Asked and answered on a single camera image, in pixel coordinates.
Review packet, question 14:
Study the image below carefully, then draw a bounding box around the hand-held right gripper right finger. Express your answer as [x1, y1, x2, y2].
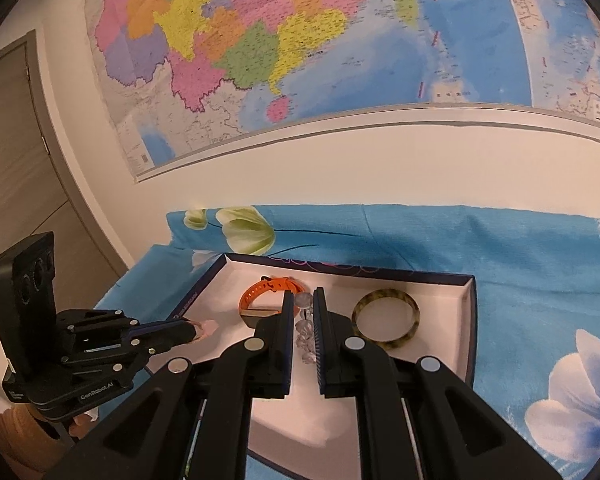
[312, 287, 563, 480]

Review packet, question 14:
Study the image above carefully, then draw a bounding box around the blue floral bed sheet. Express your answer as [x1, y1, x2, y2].
[92, 204, 600, 480]

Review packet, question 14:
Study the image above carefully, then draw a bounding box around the white box tray dark rim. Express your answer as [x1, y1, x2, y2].
[145, 252, 479, 463]

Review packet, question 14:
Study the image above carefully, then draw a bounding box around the tortoiseshell bangle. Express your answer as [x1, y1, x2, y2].
[351, 288, 421, 350]

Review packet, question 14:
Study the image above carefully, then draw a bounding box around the clear crystal bead bracelet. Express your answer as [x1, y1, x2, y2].
[292, 289, 322, 367]

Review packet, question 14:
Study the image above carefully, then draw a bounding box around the orange strap smart watch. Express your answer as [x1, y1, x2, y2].
[237, 275, 307, 319]

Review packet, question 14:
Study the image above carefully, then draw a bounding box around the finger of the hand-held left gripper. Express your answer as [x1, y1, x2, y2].
[61, 333, 202, 387]
[56, 307, 199, 350]

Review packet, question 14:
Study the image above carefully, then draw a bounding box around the grey wooden door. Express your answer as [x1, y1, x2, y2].
[0, 30, 137, 311]

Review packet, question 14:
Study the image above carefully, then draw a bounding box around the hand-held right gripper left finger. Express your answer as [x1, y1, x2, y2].
[42, 287, 293, 480]

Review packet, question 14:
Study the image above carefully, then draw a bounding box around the brown wooden furniture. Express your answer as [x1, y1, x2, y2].
[0, 402, 51, 473]

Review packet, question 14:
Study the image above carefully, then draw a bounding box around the colourful wall map poster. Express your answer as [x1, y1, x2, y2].
[84, 0, 600, 184]

